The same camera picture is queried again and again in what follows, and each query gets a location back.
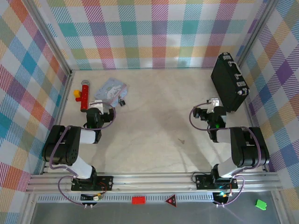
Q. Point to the small black padlock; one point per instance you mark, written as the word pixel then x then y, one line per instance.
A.
pixel 122 102

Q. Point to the light blue pouch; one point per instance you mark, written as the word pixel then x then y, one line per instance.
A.
pixel 109 89

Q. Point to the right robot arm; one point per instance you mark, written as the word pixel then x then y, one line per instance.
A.
pixel 250 149

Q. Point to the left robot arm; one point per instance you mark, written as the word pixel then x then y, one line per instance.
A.
pixel 61 149

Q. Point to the red glitter toy tube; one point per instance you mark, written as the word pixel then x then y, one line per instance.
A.
pixel 85 95

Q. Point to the small red toy block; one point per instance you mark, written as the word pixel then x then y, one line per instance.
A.
pixel 78 99

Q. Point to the yellow toy block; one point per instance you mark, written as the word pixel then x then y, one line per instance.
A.
pixel 77 93

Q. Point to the black briefcase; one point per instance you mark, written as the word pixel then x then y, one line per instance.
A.
pixel 226 81

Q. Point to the aluminium mounting beam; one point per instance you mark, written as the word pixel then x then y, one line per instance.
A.
pixel 151 183

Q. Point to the black connector board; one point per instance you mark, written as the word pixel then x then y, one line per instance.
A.
pixel 87 198
pixel 220 198

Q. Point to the red rectangular block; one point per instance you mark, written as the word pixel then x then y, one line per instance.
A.
pixel 138 200

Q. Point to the red black triangle sign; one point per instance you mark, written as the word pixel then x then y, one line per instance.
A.
pixel 171 200

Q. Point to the green block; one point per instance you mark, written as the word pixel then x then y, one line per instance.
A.
pixel 261 204

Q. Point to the grey metal shelf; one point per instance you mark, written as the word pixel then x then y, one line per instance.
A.
pixel 149 214

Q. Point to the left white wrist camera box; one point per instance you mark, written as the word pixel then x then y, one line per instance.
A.
pixel 98 103

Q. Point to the aluminium table side rail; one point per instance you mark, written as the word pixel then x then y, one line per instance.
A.
pixel 251 121
pixel 61 105

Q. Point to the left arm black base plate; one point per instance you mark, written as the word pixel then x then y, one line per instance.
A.
pixel 105 183

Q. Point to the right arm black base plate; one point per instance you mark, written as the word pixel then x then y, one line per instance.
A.
pixel 203 182

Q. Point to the aluminium frame post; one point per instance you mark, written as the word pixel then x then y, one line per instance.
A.
pixel 279 207
pixel 27 210
pixel 53 39
pixel 257 30

